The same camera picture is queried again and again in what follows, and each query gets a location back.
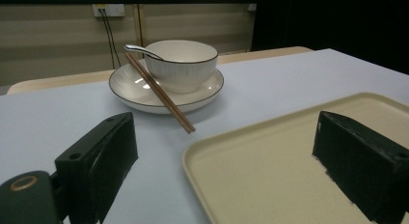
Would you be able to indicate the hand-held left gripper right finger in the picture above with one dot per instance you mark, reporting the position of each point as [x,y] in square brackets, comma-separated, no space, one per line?
[363,166]

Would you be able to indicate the beige plastic tray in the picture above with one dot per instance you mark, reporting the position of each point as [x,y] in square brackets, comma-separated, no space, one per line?
[263,172]

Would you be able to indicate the white plate dark rim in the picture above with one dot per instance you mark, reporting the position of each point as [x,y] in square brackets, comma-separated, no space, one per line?
[131,89]

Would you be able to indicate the brown wooden chopstick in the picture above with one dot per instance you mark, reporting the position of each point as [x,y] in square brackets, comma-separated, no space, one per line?
[156,89]
[160,89]

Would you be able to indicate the small white wall socket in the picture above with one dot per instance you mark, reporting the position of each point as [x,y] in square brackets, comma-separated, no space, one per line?
[252,7]

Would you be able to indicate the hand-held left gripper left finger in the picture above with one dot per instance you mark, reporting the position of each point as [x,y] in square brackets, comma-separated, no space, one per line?
[96,159]

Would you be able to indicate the white ribbed bowl dark rim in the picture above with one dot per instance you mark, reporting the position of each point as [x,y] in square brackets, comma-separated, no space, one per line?
[183,72]

